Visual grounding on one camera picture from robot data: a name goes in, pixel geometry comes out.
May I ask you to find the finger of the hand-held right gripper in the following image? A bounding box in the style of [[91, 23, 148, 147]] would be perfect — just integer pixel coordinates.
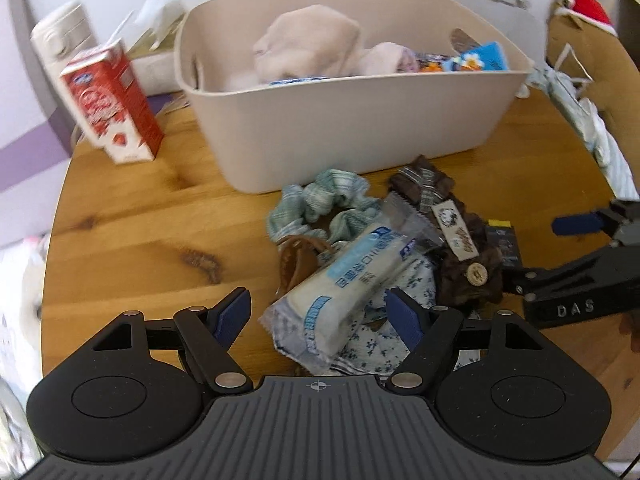
[[502, 244, 640, 330], [552, 199, 640, 246]]

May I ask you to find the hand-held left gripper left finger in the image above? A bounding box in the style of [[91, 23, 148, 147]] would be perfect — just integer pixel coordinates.
[[92, 287, 253, 394]]

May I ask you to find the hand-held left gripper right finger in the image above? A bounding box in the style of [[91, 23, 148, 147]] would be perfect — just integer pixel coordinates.
[[385, 287, 544, 390]]

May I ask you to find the fuzzy brown bow hair clip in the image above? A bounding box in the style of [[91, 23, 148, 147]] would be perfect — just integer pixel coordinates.
[[431, 199, 506, 307]]

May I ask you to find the white blue packet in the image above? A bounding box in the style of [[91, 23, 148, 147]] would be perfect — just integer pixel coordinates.
[[259, 195, 444, 377]]

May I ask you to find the beige plastic storage bin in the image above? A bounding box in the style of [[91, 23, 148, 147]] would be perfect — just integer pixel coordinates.
[[174, 0, 536, 195]]

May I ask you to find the wooden desktop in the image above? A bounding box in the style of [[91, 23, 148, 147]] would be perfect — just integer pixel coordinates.
[[42, 86, 640, 463]]

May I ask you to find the blue floral scrunchie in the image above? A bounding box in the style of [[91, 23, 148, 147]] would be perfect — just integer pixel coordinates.
[[327, 255, 482, 377]]

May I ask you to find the small black packet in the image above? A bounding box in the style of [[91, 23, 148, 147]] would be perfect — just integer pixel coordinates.
[[484, 218, 524, 272]]

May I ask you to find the brown scalloped hair accessory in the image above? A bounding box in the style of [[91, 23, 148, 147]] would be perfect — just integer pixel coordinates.
[[276, 234, 337, 297]]

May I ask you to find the light blue striped cloth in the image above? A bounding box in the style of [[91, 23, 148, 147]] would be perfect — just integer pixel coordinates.
[[529, 59, 640, 202]]

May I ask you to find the brown bow with plaid ribbon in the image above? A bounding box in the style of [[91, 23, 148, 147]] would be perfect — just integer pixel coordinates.
[[387, 154, 464, 217]]

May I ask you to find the green checked scrunchie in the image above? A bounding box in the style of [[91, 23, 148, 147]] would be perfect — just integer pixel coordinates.
[[266, 168, 384, 247]]

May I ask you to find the brown plush bear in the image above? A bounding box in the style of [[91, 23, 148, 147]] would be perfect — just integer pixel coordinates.
[[544, 9, 640, 197]]

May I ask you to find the blue snack packet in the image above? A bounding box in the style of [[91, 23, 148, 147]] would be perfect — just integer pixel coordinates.
[[442, 42, 511, 74]]

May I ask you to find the colourful snack packet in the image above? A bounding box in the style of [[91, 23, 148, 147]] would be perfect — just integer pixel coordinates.
[[417, 50, 452, 74]]

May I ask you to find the red plush hat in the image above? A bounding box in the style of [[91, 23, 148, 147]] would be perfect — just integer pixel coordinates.
[[556, 0, 619, 39]]

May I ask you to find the white fluffy plush item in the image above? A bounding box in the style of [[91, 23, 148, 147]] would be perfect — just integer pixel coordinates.
[[222, 71, 273, 93]]

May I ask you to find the red milk carton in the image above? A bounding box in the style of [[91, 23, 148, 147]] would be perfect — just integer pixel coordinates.
[[59, 39, 166, 165]]

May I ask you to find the small pink fluffy sock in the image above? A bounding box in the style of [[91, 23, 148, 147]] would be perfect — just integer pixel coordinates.
[[357, 42, 419, 76]]

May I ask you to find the white cord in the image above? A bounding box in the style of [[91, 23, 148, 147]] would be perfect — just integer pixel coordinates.
[[552, 42, 594, 97]]

